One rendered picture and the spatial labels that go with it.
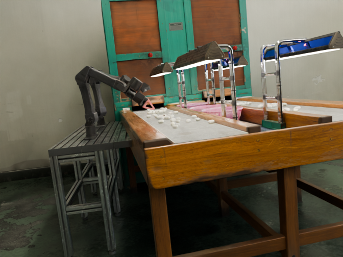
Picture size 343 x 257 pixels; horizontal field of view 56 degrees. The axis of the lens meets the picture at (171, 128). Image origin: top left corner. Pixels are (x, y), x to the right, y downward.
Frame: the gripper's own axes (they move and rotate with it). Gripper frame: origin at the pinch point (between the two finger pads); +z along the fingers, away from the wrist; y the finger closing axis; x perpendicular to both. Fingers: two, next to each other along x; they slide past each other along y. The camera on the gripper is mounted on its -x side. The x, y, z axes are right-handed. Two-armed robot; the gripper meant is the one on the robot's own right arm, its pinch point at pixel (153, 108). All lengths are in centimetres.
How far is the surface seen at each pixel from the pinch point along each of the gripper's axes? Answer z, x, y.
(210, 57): -5, -26, -82
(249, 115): 50, -29, -20
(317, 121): 48, -31, -85
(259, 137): 27, -11, -90
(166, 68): -5.5, -28.3, 15.3
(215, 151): 15, 3, -90
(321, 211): 132, -5, -20
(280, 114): 46, -31, -60
